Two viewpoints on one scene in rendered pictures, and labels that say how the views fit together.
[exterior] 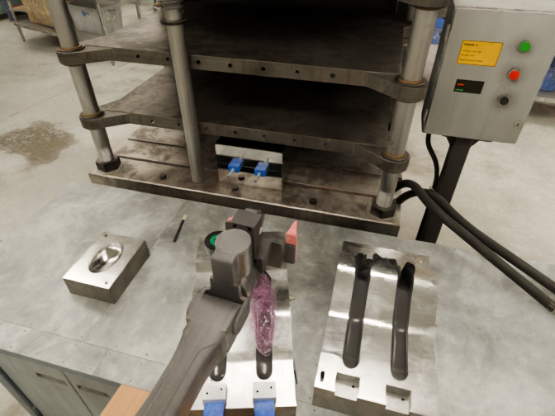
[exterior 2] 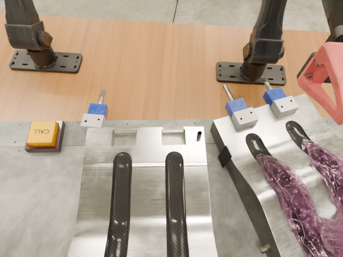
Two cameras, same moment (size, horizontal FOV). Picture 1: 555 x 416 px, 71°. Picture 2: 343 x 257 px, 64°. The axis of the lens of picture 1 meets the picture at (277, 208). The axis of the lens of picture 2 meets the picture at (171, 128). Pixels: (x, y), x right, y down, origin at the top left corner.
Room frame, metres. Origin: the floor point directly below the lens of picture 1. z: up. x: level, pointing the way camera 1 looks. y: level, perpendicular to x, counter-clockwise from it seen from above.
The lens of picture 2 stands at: (0.67, -0.25, 1.44)
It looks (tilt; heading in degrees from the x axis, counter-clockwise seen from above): 62 degrees down; 161
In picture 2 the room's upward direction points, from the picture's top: 3 degrees clockwise
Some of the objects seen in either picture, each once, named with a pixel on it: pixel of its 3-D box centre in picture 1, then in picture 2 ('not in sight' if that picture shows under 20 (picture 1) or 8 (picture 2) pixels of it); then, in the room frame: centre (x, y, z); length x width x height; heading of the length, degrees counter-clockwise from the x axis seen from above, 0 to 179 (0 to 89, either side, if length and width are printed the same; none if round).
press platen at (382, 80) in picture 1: (263, 54); not in sight; (1.62, 0.06, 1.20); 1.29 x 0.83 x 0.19; 75
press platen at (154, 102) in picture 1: (263, 110); not in sight; (1.62, 0.06, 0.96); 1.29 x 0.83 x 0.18; 75
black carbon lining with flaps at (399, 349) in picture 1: (379, 304); (148, 236); (0.60, -0.26, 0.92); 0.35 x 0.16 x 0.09; 165
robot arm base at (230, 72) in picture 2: not in sight; (253, 65); (0.24, 0.14, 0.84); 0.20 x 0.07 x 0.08; 70
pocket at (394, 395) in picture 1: (396, 401); (125, 139); (0.38, -0.26, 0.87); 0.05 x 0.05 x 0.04; 75
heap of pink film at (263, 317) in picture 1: (242, 302); (321, 195); (0.62, 0.09, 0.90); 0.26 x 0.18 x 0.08; 2
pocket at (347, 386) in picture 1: (346, 388); (173, 139); (0.41, -0.15, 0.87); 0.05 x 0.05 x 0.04; 75
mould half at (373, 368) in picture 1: (381, 312); (144, 249); (0.61, -0.27, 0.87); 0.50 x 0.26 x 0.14; 165
